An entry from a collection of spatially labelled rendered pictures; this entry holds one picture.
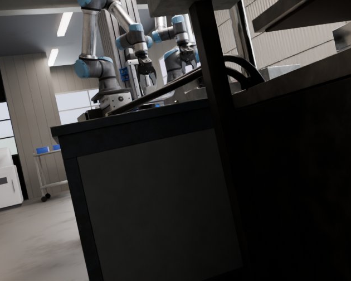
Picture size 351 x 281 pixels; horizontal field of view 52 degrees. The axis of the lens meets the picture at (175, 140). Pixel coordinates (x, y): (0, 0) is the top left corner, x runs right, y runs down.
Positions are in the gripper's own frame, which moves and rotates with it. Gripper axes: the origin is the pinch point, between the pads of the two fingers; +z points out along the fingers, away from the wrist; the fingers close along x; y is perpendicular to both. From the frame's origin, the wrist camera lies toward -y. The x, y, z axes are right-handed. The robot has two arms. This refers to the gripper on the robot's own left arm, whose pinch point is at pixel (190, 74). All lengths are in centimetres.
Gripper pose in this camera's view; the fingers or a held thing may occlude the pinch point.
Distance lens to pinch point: 217.8
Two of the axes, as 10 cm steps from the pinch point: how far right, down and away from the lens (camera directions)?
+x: -9.4, 2.0, -2.9
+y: -2.8, 0.5, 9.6
